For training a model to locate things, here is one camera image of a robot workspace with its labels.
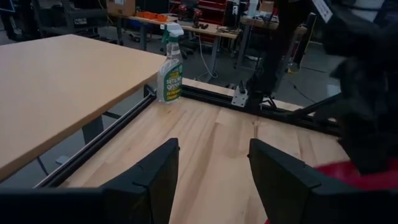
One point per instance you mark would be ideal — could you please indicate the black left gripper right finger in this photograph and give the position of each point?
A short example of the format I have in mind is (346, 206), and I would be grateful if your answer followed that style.
(289, 193)

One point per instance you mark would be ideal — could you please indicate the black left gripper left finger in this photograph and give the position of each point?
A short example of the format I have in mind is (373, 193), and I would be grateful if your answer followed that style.
(140, 196)

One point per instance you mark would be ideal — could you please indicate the red plastic bowl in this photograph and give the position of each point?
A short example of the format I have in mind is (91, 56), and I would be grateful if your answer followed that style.
(339, 174)

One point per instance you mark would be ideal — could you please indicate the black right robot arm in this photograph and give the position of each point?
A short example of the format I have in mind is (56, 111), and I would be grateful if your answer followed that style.
(276, 46)

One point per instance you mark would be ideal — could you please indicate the Simple Green spray bottle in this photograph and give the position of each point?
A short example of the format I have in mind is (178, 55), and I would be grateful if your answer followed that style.
(170, 81)

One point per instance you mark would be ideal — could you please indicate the large wooden side table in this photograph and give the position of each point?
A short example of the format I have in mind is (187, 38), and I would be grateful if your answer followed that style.
(62, 84)

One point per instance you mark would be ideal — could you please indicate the small wooden top table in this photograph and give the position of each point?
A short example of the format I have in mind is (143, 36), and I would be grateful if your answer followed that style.
(258, 22)

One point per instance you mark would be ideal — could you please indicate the orange plastic bin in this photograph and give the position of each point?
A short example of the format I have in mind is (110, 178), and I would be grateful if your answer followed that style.
(150, 15)
(162, 17)

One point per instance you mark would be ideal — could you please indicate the wooden top workbench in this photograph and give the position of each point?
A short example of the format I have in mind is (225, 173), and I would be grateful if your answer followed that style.
(208, 29)

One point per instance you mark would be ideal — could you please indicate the red black power drill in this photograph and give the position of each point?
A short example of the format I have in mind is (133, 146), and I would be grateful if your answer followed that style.
(183, 12)
(197, 17)

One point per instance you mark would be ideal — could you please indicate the shelf with red bins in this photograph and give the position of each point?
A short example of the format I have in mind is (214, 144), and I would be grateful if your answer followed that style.
(211, 9)

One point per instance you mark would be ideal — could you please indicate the cardboard box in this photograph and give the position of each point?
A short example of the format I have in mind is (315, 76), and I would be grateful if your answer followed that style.
(121, 7)

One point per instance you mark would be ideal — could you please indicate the black diagonal frame brace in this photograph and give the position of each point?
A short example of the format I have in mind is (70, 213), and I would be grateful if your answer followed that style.
(320, 104)

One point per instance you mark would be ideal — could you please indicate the black aluminium side rail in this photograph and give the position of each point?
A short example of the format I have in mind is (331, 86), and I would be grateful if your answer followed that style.
(102, 140)

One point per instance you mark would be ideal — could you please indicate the silver corner bracket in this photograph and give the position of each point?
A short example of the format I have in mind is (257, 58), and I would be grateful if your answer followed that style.
(240, 97)

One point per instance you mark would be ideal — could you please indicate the black aluminium frame rail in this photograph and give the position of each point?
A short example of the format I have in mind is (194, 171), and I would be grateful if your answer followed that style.
(217, 98)

